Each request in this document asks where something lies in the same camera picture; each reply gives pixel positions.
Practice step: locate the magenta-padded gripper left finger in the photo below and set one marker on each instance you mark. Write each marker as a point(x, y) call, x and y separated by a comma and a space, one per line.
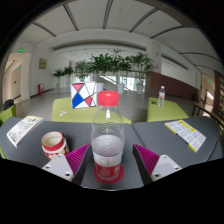
point(60, 165)

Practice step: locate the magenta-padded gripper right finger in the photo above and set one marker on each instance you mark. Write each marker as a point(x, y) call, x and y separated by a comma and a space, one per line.
point(164, 166)

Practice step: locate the clear red-capped water bottle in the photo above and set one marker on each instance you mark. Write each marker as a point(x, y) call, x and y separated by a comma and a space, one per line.
point(107, 146)

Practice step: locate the red floral mug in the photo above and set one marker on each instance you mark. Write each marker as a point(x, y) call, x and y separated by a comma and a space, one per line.
point(53, 143)

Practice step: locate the yellow-edged printed booklet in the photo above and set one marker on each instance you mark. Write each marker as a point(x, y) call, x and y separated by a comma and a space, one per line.
point(186, 133)

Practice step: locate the white printed booklet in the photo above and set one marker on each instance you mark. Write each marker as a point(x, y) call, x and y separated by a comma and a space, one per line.
point(23, 129)

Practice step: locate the small clear drink bottle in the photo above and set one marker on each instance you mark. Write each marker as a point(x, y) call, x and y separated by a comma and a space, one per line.
point(161, 97)

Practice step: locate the long wooden bench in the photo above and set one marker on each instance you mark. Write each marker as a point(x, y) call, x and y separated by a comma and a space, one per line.
point(210, 113)

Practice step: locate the white cube with coloured triangles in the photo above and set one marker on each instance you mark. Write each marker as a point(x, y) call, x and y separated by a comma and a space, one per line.
point(83, 95)

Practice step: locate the red fire extinguisher cabinet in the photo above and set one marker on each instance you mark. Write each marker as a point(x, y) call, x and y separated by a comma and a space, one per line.
point(40, 89)

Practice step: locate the black chair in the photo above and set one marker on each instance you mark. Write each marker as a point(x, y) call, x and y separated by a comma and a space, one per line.
point(8, 104)

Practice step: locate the person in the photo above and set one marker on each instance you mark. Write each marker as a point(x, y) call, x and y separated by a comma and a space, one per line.
point(205, 96)

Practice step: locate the brown wooden counter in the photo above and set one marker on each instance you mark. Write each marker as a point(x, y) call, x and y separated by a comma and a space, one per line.
point(173, 85)

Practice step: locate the wooden shelf unit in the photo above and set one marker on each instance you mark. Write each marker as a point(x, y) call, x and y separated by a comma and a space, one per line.
point(220, 93)

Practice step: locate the green exit sign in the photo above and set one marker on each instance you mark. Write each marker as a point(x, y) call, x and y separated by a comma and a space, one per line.
point(21, 50)

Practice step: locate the brown wall plaque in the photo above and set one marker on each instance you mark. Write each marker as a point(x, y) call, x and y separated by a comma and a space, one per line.
point(43, 63)

